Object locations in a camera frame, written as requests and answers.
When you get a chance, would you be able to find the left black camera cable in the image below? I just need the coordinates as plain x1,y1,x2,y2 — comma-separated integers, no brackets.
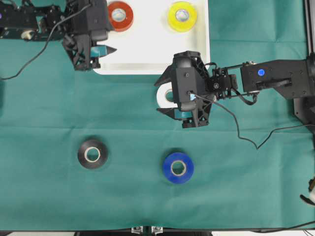
0,2,92,81

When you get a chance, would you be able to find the red tape roll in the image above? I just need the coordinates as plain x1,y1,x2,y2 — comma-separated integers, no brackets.
108,0,133,32

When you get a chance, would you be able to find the yellow tape roll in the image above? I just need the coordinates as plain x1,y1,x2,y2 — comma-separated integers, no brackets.
167,1,197,32

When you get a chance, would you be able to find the aluminium frame rail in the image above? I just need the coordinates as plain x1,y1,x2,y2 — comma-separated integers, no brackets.
304,0,315,54

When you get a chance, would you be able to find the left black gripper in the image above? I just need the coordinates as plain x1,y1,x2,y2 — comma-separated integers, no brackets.
62,34,117,71

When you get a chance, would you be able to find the blue tape roll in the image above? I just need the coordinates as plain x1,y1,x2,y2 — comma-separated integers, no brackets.
162,152,194,184

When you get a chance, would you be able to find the green table cloth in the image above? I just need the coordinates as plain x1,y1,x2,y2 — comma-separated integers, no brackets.
0,0,315,232

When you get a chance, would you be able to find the white plastic tray case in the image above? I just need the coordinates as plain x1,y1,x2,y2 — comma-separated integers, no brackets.
95,0,211,75

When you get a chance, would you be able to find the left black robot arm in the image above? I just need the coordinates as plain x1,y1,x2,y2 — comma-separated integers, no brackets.
0,0,116,71

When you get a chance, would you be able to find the metal table bracket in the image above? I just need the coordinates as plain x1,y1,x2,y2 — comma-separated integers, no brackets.
131,226,143,235
151,226,163,235

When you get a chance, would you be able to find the black camera cable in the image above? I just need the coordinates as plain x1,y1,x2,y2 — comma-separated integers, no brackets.
0,2,92,81
190,94,315,150

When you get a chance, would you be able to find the black tape roll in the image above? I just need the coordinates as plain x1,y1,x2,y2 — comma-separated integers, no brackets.
77,139,108,169

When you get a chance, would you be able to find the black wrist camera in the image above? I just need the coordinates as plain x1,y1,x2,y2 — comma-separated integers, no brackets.
171,51,208,112
66,0,114,41

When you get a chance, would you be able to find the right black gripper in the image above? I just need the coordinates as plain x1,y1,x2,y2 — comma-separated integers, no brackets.
154,65,211,128

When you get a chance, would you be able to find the right black camera cable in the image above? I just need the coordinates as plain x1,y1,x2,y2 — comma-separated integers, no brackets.
190,94,315,150

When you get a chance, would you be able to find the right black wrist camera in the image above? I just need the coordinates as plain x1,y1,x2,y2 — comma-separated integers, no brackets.
171,51,208,112

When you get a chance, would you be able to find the left metal table bracket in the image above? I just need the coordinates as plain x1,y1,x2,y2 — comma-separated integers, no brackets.
131,226,143,235

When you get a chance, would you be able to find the white object at table edge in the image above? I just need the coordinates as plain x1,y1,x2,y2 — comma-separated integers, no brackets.
300,178,315,206

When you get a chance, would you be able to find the right metal table bracket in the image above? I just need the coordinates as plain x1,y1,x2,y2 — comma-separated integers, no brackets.
151,226,163,235

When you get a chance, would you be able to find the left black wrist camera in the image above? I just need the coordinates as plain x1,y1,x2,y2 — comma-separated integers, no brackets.
66,0,114,41

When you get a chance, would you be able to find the white tape roll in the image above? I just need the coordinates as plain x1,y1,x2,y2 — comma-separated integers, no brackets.
156,82,178,108

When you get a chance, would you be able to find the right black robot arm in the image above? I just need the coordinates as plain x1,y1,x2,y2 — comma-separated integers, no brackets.
155,51,315,128

